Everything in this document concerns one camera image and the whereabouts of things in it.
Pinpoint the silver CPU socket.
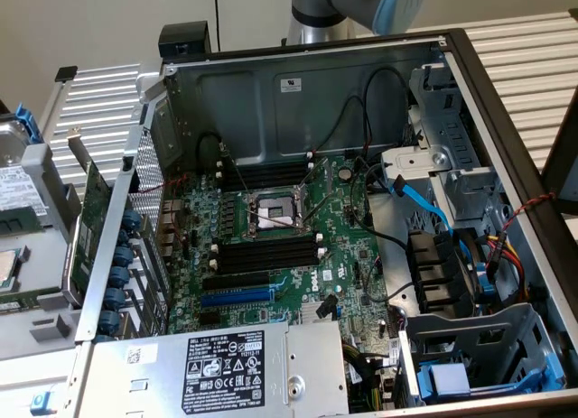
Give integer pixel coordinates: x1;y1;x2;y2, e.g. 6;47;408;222
246;182;317;241

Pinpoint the black box bracket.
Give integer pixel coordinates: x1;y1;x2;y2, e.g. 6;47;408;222
157;22;212;61

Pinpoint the silver disk bay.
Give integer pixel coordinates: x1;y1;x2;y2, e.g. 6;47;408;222
396;302;568;408

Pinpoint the short black expansion slot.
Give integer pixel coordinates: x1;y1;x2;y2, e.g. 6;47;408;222
197;310;227;328

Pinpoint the silver chipset heatsink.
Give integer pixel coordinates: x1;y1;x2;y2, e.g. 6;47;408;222
298;300;339;323

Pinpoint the silver hard disk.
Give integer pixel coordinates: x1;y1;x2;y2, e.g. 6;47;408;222
0;119;51;225

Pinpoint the black wire across motherboard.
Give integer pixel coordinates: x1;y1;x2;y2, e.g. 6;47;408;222
350;155;410;252

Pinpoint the silver socket cover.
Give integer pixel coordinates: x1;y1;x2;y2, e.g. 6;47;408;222
297;157;338;200

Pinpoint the grey parts rack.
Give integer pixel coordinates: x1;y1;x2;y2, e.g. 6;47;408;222
0;142;94;360

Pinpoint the green motherboard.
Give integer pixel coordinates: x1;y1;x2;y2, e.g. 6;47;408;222
155;153;403;360

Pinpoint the blue case latch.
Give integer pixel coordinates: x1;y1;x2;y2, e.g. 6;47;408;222
29;389;54;418

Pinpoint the open silver PC case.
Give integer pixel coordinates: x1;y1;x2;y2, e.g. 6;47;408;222
0;27;578;418

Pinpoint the black power supply label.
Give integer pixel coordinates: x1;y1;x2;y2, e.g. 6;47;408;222
181;330;266;415

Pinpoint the green graphics card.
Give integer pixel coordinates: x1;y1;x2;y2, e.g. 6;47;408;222
60;126;113;307

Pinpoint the thin steel locking lever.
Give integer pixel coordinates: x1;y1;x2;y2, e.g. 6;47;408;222
223;147;255;203
302;195;336;224

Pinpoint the black wire connector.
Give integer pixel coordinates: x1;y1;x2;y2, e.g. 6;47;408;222
315;293;340;320

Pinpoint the short red black twisted wire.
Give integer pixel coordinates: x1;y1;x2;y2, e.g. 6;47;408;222
135;172;190;194

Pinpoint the blue disk caddy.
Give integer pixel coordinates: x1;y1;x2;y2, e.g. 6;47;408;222
415;352;568;404

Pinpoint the long black expansion slot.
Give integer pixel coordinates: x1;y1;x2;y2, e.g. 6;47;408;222
201;272;272;292

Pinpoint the small looped black wire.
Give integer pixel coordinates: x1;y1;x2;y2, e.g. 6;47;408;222
195;132;227;166

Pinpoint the power supply wire bundle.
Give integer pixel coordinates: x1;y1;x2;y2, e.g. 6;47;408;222
340;340;394;413

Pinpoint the blue flat disk wire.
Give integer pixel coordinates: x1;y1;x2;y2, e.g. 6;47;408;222
391;173;455;238

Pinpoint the silver power supply unit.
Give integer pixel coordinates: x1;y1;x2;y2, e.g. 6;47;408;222
74;320;351;418

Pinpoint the blue disk bracket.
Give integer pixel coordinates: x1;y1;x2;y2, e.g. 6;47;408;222
14;101;45;144

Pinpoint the long red black twisted wire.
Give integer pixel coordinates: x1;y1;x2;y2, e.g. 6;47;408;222
496;190;557;238

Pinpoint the silver CPU chip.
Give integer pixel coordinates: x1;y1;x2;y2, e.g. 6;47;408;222
0;245;24;297

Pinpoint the low arched black wire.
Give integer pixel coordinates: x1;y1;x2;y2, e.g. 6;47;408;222
315;95;374;155

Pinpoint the thin black fan wire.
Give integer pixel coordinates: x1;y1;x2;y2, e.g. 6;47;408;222
365;264;415;302

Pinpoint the silver optical drive cage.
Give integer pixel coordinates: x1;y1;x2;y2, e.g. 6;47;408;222
380;60;514;225

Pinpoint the tall looped black wire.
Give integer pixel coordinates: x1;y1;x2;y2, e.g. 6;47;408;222
362;65;413;160

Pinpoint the blue expansion slot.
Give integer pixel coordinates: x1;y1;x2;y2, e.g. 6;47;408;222
200;287;275;308

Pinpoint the yellow red power wire bundle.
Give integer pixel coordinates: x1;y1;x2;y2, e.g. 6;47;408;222
485;235;529;304

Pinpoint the black case fan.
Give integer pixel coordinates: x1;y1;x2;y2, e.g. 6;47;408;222
406;228;482;318

